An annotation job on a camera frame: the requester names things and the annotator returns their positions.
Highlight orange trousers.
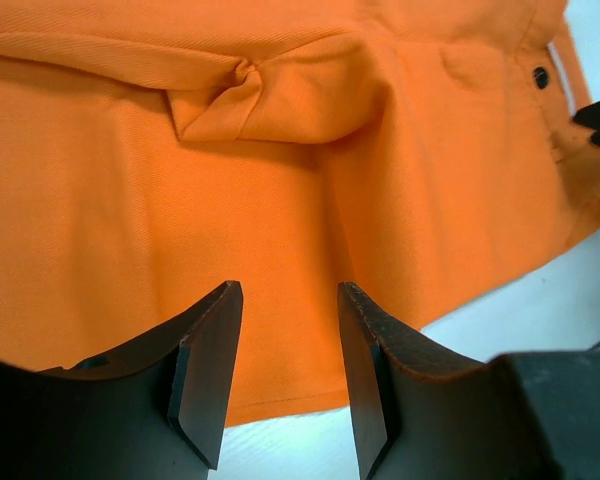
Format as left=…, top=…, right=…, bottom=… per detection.
left=0, top=1, right=600, bottom=425

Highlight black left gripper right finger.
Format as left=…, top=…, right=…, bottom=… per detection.
left=337, top=282, right=600, bottom=479

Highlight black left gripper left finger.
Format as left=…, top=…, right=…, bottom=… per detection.
left=0, top=281, right=243, bottom=479

